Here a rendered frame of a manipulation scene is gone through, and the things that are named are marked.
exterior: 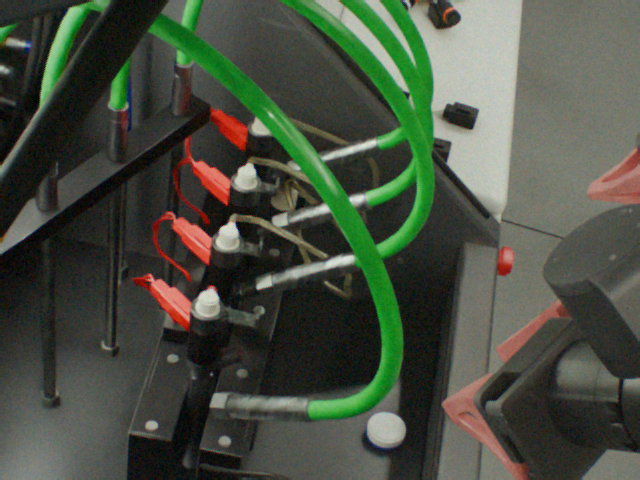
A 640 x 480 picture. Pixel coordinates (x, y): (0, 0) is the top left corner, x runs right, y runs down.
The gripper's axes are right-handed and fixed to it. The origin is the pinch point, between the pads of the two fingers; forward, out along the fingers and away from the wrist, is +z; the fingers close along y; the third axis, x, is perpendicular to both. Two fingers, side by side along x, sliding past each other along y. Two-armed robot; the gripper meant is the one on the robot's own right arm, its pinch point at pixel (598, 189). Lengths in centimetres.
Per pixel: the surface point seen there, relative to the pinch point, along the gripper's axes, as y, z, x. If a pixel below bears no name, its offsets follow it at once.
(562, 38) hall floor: -69, 104, -206
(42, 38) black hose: 33, 40, 1
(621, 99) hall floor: -83, 90, -189
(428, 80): 11.3, 13.5, -7.7
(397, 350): 9.3, 1.8, 29.6
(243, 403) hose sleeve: 6.9, 18.6, 28.1
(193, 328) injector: 9.4, 27.4, 19.8
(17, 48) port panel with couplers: 32, 48, -3
